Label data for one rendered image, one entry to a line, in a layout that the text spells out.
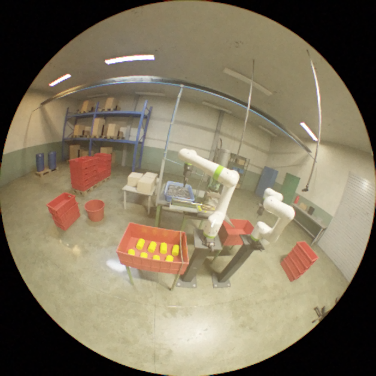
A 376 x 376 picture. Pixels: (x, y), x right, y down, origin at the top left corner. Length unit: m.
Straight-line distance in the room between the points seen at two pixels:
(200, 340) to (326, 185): 6.15
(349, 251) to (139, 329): 6.10
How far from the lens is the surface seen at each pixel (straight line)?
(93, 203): 2.90
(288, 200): 6.89
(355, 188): 5.96
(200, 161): 0.90
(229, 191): 1.04
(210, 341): 1.79
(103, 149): 6.44
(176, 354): 1.72
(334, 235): 5.94
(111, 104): 6.63
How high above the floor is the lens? 1.67
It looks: 20 degrees down
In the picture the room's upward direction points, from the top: 14 degrees clockwise
